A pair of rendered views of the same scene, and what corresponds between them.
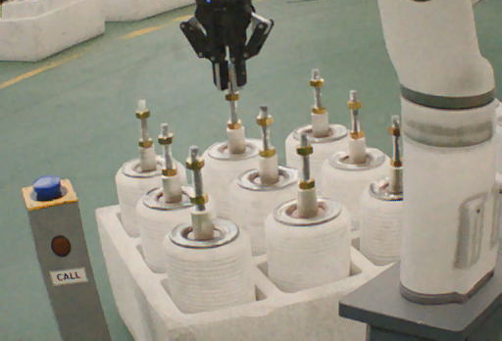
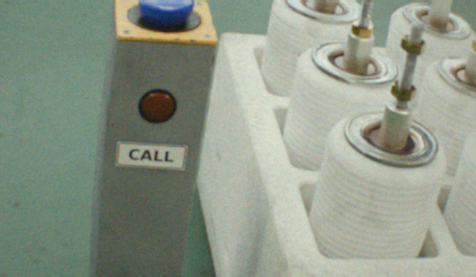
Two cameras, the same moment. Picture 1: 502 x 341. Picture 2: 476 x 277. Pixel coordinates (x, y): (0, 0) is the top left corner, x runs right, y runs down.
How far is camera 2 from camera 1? 0.31 m
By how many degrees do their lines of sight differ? 12
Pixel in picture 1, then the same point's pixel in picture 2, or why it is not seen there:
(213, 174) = not seen: hidden behind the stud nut
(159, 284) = (296, 189)
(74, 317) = (132, 221)
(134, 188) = (299, 29)
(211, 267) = (389, 196)
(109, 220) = (240, 57)
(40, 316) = (64, 168)
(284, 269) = (470, 217)
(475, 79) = not seen: outside the picture
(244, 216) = (436, 116)
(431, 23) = not seen: outside the picture
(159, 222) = (328, 96)
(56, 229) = (159, 79)
